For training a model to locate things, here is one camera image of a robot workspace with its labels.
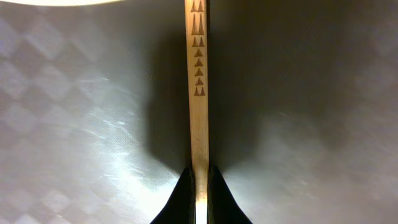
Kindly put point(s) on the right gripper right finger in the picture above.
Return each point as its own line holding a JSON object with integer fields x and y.
{"x": 222, "y": 207}

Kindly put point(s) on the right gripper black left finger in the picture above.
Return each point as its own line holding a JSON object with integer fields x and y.
{"x": 180, "y": 207}

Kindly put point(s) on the wooden chopstick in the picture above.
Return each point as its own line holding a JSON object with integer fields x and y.
{"x": 197, "y": 68}

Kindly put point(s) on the brown serving tray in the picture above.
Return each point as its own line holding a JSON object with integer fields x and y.
{"x": 303, "y": 110}

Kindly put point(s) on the yellow plate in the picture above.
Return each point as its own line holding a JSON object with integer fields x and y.
{"x": 60, "y": 2}

